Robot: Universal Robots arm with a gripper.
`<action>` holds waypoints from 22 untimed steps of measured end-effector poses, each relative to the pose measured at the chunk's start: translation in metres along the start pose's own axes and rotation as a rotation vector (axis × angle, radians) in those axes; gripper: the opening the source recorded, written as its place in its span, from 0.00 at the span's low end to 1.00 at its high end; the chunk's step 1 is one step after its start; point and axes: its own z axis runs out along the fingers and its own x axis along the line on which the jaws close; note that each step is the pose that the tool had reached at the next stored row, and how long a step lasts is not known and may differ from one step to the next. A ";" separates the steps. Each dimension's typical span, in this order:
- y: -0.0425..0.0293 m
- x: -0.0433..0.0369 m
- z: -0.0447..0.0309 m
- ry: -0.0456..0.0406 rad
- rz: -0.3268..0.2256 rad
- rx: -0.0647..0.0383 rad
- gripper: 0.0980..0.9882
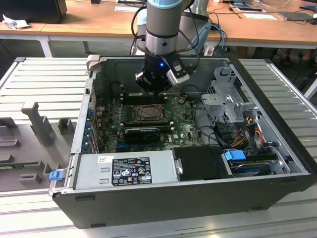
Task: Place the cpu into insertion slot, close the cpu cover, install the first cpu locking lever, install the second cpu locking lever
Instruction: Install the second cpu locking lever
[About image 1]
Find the blue cable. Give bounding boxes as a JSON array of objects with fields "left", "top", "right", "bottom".
[{"left": 210, "top": 22, "right": 228, "bottom": 53}]

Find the black open PC case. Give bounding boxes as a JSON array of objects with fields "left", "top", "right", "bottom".
[{"left": 48, "top": 55, "right": 317, "bottom": 230}]

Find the green RAM stick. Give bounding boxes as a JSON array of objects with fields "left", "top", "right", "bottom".
[{"left": 0, "top": 162, "right": 41, "bottom": 171}]

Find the black flat phone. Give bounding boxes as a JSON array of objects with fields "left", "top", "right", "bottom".
[{"left": 236, "top": 6, "right": 264, "bottom": 13}]

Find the black plastic shroud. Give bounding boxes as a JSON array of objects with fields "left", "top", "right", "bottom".
[{"left": 171, "top": 146, "right": 234, "bottom": 181}]

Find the white paper sheet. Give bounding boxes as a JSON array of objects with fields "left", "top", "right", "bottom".
[
  {"left": 114, "top": 5, "right": 139, "bottom": 12},
  {"left": 243, "top": 12, "right": 277, "bottom": 21}
]

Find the orange yellow wire bundle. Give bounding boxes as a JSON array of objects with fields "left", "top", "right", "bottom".
[{"left": 232, "top": 125, "right": 264, "bottom": 147}]

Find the CPU socket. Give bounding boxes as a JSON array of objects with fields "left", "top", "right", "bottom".
[{"left": 136, "top": 104, "right": 166, "bottom": 122}]

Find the silver perforated drive cage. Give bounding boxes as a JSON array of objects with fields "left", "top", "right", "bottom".
[{"left": 201, "top": 65, "right": 261, "bottom": 130}]

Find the grey parts rack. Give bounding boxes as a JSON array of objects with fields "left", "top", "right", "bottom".
[{"left": 0, "top": 101, "right": 78, "bottom": 193}]

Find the hard disk in blue carrier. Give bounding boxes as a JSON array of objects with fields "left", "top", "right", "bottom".
[{"left": 223, "top": 149, "right": 278, "bottom": 178}]

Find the bare person leg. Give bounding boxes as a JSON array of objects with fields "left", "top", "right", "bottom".
[
  {"left": 301, "top": 48, "right": 317, "bottom": 64},
  {"left": 282, "top": 48, "right": 294, "bottom": 66}
]

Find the long wooden desk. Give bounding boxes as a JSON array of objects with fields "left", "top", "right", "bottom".
[{"left": 0, "top": 0, "right": 317, "bottom": 58}]

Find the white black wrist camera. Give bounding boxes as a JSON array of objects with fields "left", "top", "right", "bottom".
[{"left": 166, "top": 59, "right": 191, "bottom": 86}]

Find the silver green CPU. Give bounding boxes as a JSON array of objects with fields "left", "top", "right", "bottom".
[{"left": 143, "top": 107, "right": 159, "bottom": 118}]

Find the metal socket cover frame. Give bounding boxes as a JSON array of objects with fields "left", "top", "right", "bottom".
[{"left": 138, "top": 105, "right": 164, "bottom": 121}]

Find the green motherboard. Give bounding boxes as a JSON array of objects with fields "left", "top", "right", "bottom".
[{"left": 93, "top": 95, "right": 207, "bottom": 154}]

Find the grey power supply unit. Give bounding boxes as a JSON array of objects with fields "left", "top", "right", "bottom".
[{"left": 73, "top": 150, "right": 179, "bottom": 191}]

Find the black computer box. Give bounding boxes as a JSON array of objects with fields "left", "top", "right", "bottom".
[{"left": 0, "top": 0, "right": 68, "bottom": 25}]

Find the dark grey tablet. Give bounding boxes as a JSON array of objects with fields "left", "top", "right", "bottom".
[{"left": 277, "top": 11, "right": 316, "bottom": 23}]

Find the black graphics card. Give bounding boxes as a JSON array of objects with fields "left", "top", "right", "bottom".
[{"left": 123, "top": 127, "right": 161, "bottom": 144}]

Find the blue plastic latch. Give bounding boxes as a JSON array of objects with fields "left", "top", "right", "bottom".
[{"left": 49, "top": 170, "right": 63, "bottom": 182}]

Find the crumpled white paper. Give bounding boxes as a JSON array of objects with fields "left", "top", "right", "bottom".
[{"left": 1, "top": 13, "right": 31, "bottom": 30}]

